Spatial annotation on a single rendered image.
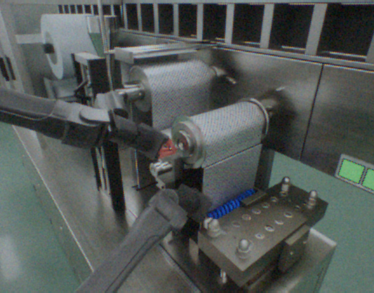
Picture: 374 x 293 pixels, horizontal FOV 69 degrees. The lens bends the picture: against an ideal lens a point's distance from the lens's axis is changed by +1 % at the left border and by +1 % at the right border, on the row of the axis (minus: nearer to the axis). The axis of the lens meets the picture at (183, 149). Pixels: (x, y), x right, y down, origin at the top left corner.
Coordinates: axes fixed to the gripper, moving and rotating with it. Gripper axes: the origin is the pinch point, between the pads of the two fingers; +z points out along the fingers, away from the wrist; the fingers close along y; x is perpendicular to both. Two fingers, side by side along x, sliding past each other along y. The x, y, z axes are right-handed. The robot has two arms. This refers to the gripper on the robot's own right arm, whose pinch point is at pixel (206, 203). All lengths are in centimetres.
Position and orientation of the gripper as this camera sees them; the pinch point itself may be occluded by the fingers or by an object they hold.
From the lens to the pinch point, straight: 79.4
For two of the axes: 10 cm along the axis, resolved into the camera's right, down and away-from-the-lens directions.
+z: 5.2, 1.9, 8.3
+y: 7.4, 3.8, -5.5
